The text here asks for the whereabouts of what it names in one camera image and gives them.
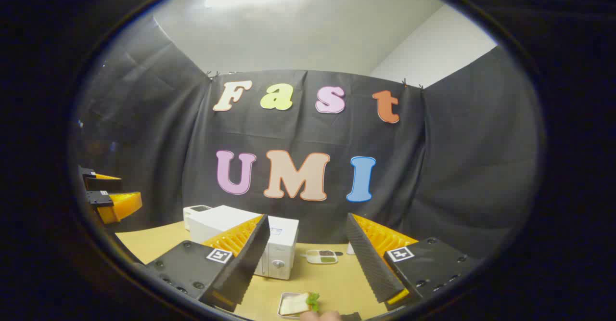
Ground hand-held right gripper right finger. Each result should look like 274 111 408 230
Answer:
346 213 482 312

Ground divided dish of grains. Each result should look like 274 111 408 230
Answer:
306 249 338 265

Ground black backdrop cloth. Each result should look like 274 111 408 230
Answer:
72 13 542 264

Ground lettuce sandwich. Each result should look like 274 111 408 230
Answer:
280 292 321 316

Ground white toaster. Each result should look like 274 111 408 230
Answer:
183 205 213 231

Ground white rectangular tray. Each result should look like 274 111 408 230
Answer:
278 292 313 320

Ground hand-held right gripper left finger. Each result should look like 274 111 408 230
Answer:
144 214 271 313

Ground white microwave oven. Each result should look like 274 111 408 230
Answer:
187 205 300 281

